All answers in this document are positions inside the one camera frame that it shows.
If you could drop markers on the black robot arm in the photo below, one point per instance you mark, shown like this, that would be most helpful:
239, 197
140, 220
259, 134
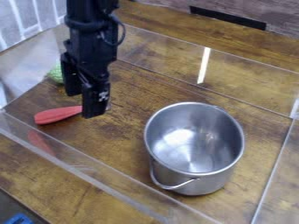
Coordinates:
93, 6

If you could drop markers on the black wall vent strip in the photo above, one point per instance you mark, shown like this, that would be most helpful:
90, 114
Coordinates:
228, 18

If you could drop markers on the clear acrylic barrier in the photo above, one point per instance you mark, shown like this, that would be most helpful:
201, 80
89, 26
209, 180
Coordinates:
80, 170

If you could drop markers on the green bitter gourd toy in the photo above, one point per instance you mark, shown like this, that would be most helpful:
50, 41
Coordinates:
54, 74

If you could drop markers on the pink handled metal spoon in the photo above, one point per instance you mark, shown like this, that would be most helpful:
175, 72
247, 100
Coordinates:
56, 114

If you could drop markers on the blue object at corner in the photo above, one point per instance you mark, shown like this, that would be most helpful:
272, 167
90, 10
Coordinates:
18, 219

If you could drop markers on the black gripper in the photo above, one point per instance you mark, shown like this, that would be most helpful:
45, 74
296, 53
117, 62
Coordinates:
96, 33

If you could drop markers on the stainless steel pot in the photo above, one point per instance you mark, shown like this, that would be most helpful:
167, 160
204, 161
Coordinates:
195, 143

